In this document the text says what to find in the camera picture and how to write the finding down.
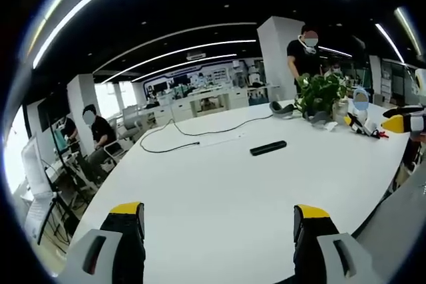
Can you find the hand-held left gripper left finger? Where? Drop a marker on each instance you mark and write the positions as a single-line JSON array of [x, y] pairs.
[[110, 244]]

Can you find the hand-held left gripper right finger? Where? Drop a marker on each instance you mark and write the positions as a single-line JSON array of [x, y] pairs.
[[324, 247]]

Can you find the black remote control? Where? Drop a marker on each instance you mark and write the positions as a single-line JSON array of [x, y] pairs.
[[268, 148]]

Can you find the hand-held gripper on table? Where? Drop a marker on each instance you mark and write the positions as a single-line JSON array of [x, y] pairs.
[[359, 121]]

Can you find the crumpled white paper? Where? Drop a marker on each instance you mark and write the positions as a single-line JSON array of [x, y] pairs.
[[330, 126]]

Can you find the black tripod stand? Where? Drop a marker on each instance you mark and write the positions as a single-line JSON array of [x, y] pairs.
[[61, 177]]

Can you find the green potted plant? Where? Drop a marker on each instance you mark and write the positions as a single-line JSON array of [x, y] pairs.
[[321, 92]]

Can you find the white office chair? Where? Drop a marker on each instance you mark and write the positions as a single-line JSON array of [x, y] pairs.
[[114, 152], [128, 121]]

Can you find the white pillar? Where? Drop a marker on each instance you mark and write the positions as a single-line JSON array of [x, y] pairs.
[[276, 59]]

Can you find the white display counter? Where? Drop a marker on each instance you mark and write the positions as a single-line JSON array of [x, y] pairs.
[[208, 99]]

